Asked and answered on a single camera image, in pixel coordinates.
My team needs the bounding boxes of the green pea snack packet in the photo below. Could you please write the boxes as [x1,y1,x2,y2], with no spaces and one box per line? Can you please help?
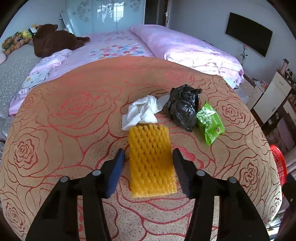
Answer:
[196,102,225,146]

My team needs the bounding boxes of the black plastic bag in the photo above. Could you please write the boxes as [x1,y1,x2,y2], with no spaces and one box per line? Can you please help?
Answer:
[166,84,203,132]

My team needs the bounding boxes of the white tissue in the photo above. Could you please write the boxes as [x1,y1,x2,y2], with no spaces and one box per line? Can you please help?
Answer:
[122,94,170,131]

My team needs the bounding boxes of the red plastic mesh basket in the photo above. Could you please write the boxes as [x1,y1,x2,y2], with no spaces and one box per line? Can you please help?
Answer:
[270,145,287,186]

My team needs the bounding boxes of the orange rose pattern blanket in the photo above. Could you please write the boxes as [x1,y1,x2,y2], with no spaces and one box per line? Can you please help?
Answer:
[1,57,282,240]

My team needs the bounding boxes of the white tall cabinet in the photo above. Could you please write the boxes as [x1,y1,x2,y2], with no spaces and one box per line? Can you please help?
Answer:
[253,71,291,123]

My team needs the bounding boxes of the white low tv cabinet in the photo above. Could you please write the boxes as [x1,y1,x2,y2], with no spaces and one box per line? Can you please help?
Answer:
[239,74,265,110]

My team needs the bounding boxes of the pink thermos bottle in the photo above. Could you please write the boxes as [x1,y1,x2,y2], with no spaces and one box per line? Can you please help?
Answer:
[280,59,289,75]

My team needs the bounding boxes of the brown plush teddy bear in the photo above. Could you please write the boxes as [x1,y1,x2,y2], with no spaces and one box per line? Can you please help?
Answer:
[33,24,90,58]

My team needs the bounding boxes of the pink floral bed sheet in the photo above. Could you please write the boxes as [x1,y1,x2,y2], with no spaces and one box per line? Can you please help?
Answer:
[9,29,156,117]

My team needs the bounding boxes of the yellow green plush toy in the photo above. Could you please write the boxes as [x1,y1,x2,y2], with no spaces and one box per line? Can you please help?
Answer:
[1,25,39,56]

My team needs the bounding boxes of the pink folded duvet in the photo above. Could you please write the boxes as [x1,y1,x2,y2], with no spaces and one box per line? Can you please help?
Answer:
[129,25,244,88]

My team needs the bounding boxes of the glass sliding door wardrobe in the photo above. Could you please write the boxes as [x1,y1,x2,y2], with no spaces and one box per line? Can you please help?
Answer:
[60,0,146,36]

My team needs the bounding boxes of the black wall television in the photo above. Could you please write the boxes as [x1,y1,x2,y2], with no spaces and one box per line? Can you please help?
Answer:
[225,13,273,57]

